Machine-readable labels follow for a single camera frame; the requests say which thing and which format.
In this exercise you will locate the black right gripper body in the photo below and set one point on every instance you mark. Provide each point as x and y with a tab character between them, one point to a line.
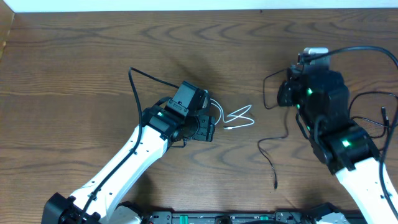
285	94

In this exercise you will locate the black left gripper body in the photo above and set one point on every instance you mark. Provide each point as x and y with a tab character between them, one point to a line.
204	129

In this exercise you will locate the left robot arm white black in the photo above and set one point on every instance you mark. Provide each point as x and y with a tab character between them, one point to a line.
182	117

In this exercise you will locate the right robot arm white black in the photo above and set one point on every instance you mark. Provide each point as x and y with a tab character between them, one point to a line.
338	142

